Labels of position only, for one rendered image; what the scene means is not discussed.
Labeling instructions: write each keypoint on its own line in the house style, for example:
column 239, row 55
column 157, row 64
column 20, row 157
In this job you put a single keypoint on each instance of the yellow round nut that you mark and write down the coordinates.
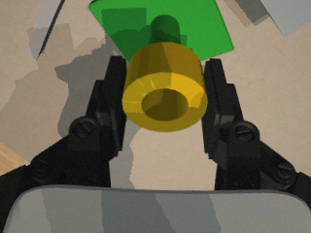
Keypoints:
column 174, row 77

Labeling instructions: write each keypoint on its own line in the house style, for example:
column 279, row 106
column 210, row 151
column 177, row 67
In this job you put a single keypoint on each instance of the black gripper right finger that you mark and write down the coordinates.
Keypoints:
column 234, row 144

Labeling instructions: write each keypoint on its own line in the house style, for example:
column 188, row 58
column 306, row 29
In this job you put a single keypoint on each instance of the grey cube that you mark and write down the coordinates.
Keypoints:
column 288, row 15

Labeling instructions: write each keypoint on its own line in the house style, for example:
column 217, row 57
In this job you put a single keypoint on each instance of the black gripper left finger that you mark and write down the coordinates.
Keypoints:
column 77, row 157

